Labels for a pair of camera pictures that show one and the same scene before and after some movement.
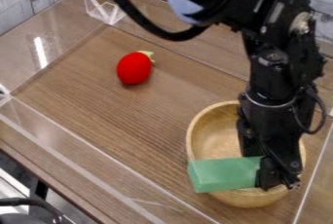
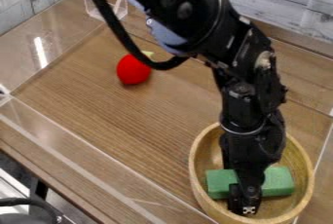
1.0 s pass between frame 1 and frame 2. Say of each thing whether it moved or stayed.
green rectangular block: moved
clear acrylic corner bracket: stayed
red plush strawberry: stayed
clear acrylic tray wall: stayed
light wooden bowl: moved
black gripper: moved
